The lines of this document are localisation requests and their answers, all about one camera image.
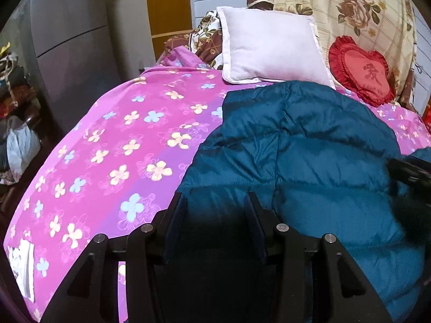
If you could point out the white pillow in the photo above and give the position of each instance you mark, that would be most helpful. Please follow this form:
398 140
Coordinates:
269 47

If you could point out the beige floral quilt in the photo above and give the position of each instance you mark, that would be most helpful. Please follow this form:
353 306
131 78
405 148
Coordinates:
320 0

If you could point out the white and wood headboard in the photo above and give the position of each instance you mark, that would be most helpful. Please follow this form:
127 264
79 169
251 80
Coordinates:
168 3

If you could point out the brown floral blanket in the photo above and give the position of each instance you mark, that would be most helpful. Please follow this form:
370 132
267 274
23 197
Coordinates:
205 45

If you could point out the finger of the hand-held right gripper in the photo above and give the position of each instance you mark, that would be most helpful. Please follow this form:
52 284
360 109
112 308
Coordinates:
412 173

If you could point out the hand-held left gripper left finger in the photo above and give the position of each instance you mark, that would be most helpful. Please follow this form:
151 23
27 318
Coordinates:
175 223

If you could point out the pile of clothes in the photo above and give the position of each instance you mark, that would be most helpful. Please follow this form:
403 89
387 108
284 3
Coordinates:
16 87

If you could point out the grey wardrobe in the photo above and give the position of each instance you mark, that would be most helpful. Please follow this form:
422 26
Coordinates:
74 40

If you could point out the red heart cushion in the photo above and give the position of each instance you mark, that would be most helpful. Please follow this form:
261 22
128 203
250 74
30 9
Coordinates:
363 70

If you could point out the teal puffer jacket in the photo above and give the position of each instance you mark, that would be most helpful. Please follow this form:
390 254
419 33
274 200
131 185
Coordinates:
303 148

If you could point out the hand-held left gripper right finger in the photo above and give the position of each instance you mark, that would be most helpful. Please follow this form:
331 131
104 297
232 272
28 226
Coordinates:
256 223

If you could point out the pink floral bedsheet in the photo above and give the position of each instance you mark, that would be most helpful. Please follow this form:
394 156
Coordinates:
111 141

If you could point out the white plastic bag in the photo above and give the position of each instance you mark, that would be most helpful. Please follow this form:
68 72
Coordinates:
22 148

